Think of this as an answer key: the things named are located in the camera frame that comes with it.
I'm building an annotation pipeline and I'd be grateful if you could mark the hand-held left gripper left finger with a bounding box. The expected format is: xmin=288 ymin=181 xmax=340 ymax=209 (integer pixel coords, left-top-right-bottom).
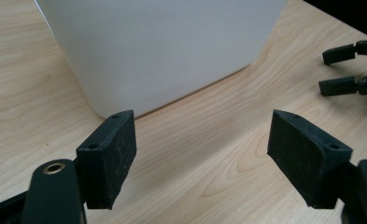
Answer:
xmin=75 ymin=109 xmax=138 ymax=211

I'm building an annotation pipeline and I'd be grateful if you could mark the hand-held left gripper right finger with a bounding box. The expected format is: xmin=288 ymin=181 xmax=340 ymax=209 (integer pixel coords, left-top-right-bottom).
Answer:
xmin=266 ymin=108 xmax=354 ymax=210

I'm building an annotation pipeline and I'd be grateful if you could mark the white plastic bin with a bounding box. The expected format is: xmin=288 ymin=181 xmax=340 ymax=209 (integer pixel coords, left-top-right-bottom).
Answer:
xmin=35 ymin=0 xmax=289 ymax=119

